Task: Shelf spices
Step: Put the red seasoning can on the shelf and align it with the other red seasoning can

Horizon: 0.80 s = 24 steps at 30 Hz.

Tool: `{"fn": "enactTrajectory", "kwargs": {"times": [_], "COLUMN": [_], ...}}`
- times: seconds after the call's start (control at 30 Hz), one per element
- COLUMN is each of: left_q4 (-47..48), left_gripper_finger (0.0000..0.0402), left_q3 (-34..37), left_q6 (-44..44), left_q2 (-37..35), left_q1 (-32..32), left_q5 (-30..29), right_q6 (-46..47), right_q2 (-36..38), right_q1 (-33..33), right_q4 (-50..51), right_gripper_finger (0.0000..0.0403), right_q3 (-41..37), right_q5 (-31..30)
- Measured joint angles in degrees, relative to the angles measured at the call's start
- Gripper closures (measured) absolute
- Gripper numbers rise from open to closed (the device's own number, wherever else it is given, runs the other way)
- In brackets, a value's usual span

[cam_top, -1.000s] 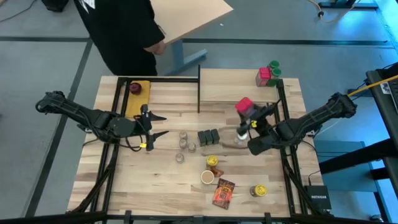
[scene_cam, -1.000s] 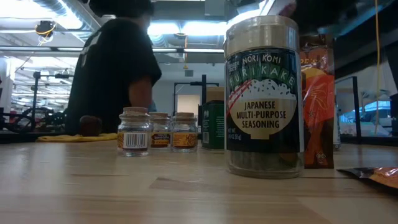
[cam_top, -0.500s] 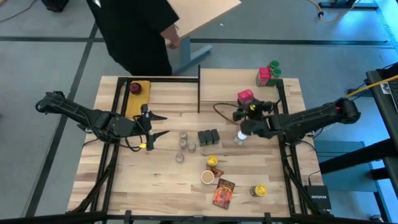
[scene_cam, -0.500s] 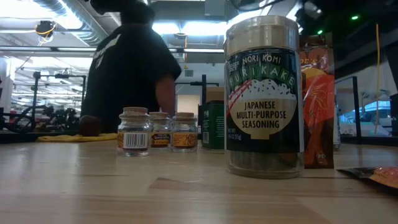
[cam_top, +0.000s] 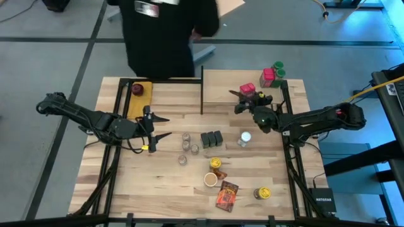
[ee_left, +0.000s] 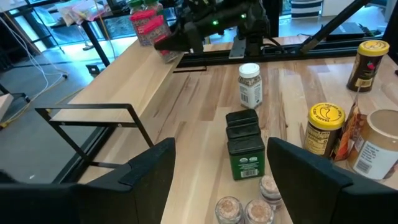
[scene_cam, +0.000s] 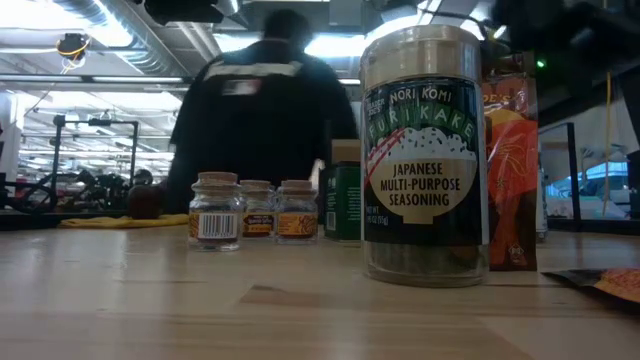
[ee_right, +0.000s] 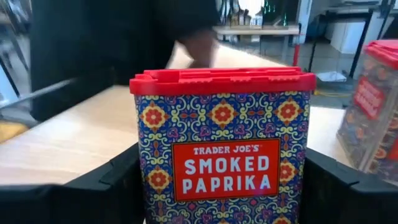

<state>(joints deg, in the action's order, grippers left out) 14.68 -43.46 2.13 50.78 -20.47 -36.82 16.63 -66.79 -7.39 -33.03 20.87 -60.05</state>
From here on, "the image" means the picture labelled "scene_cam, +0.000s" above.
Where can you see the long ceiling light bar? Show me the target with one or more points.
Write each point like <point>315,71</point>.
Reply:
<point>135,79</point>

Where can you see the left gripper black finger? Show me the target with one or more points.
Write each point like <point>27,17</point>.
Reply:
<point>185,10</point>

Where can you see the dark red apple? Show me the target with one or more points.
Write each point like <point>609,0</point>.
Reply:
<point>145,202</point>

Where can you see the black diagonal beam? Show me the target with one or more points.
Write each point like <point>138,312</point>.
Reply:
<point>600,95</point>

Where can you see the orange brown spice pouch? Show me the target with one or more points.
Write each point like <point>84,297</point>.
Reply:
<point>512,175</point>
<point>615,282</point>

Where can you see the person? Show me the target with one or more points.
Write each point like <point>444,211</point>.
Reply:
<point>260,125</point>

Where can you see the black aluminium rig frame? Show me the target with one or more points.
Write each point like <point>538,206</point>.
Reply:
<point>25,221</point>

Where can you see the white lidded clear spice jar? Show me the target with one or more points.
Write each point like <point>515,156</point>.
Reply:
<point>542,210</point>

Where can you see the dark green rectangular tin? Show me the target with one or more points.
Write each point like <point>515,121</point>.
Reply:
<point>345,205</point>

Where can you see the black background gantry frame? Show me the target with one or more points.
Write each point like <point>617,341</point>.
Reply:
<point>56,165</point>

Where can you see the small cork-stoppered glass spice jar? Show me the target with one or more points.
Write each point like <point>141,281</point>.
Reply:
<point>257,222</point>
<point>215,225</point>
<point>297,222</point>

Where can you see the background black robot arms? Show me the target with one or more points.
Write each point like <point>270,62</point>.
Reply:
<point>95,187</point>

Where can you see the silver corrugated air duct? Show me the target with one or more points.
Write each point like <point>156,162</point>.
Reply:
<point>150,50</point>

